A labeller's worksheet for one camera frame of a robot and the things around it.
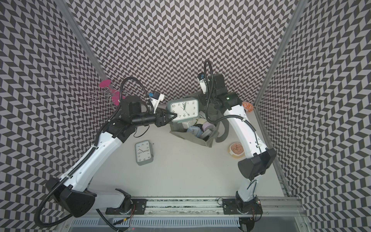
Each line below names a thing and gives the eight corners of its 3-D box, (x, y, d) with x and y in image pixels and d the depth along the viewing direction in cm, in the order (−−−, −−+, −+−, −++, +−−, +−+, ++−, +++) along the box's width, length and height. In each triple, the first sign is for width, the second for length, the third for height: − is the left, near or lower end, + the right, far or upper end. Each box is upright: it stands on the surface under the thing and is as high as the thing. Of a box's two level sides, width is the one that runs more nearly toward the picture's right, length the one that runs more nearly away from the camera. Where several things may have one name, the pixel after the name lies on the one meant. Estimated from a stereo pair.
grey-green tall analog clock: (136, 167, 87) (135, 166, 85) (136, 144, 97) (134, 142, 95) (154, 163, 89) (153, 161, 87) (152, 141, 99) (151, 139, 97)
